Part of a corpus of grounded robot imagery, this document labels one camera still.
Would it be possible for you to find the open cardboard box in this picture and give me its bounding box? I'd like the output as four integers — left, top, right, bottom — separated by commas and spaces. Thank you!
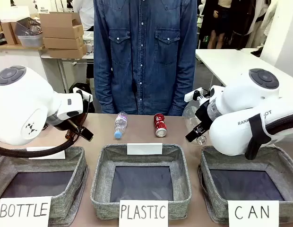
39, 11, 85, 39

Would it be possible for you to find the background person in dark coat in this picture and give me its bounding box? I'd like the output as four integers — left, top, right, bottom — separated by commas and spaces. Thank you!
231, 0, 264, 50

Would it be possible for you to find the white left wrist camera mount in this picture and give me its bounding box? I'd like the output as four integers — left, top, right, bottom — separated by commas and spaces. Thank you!
72, 87, 93, 101

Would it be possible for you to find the white BOTTLE paper label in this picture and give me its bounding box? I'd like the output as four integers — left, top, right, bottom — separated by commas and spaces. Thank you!
0, 196, 52, 227

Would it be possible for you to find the person in denim shirt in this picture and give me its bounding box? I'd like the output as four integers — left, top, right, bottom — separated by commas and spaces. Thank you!
93, 0, 198, 116

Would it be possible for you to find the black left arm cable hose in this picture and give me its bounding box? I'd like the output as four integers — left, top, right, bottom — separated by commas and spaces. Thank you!
0, 136, 80, 158

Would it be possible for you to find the grey fabric basket labelled can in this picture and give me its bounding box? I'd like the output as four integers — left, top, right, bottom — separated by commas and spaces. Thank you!
198, 145, 293, 225

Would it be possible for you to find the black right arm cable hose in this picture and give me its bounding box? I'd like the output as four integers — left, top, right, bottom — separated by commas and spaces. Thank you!
266, 117, 293, 136

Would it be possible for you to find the background person in black skirt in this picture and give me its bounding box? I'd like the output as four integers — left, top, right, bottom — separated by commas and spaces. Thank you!
203, 0, 235, 49

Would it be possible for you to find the small cardboard box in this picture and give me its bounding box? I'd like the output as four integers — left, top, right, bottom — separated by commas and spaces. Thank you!
1, 21, 22, 45

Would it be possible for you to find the grey fabric basket labelled bottle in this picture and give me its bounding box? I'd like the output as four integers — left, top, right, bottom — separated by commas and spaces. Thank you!
0, 146, 89, 227

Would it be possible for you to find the white background table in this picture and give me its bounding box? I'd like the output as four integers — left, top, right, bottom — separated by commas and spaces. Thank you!
195, 48, 293, 87

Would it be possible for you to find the water bottle with blue cap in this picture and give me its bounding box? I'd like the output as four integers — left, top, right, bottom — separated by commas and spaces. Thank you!
113, 111, 128, 140

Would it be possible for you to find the crushed red soda can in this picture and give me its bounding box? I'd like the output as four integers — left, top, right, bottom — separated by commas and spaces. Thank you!
153, 113, 168, 138

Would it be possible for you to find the white CAN paper label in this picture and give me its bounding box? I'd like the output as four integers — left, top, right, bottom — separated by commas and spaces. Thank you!
227, 200, 279, 227

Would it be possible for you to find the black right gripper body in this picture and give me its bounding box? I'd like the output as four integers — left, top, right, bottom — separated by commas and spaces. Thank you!
195, 100, 214, 128

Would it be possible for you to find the grey fabric basket labelled plastic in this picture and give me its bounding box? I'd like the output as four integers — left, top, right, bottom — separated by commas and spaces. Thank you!
90, 143, 192, 220

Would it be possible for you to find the white PLASTIC paper label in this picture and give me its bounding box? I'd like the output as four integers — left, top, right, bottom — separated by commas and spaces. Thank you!
119, 200, 169, 227

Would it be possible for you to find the clear plastic storage container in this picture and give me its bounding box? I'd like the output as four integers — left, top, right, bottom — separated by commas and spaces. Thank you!
15, 17, 44, 48

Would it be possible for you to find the clear empty plastic bottle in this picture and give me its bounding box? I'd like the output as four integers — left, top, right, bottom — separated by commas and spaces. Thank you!
182, 103, 208, 145

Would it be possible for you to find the black strap on right arm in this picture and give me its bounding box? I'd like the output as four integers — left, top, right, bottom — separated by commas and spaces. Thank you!
245, 113, 271, 160

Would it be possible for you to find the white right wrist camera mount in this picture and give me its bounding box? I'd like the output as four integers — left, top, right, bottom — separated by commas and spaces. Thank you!
184, 87, 211, 102

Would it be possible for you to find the closed flat cardboard box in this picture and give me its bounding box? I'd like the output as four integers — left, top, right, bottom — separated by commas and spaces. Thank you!
47, 44, 88, 59
43, 35, 85, 50

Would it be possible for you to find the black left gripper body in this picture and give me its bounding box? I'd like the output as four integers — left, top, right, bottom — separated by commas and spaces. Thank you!
46, 111, 89, 133

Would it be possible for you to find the blank white card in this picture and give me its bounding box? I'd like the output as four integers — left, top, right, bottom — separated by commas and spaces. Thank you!
26, 146, 66, 160
127, 142, 163, 156

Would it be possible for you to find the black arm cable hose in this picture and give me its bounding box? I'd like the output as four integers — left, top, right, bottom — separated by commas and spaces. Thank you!
266, 117, 293, 136
0, 136, 80, 158

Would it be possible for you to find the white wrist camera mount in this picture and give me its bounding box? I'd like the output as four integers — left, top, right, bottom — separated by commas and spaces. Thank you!
184, 87, 211, 102
72, 87, 93, 101

